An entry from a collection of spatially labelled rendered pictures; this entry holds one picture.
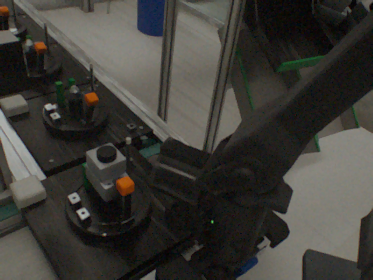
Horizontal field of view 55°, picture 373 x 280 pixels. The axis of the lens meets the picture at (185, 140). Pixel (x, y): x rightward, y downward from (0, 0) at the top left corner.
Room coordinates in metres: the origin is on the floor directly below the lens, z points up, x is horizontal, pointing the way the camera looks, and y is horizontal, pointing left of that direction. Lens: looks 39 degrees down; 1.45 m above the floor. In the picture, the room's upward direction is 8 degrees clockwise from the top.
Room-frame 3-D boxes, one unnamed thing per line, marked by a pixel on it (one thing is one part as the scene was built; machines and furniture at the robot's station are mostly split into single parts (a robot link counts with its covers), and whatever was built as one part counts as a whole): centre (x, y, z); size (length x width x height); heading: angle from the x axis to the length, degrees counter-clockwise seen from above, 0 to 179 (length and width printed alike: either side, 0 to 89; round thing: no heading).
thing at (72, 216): (0.39, 0.11, 0.98); 0.14 x 0.14 x 0.02
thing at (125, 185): (0.36, 0.08, 1.04); 0.04 x 0.02 x 0.08; 44
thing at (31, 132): (0.62, 0.24, 1.01); 0.24 x 0.24 x 0.13; 44
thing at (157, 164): (0.28, -0.03, 1.19); 0.12 x 0.08 x 0.11; 70
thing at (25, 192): (0.39, 0.25, 0.97); 0.05 x 0.05 x 0.04; 44
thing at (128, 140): (0.45, 0.09, 1.03); 0.01 x 0.01 x 0.08; 44
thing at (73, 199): (0.37, 0.16, 1.00); 0.02 x 0.01 x 0.02; 44
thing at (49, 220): (0.39, 0.11, 0.96); 0.24 x 0.24 x 0.02; 44
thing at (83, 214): (0.34, 0.14, 1.00); 0.02 x 0.01 x 0.02; 44
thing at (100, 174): (0.40, 0.12, 1.06); 0.08 x 0.04 x 0.07; 44
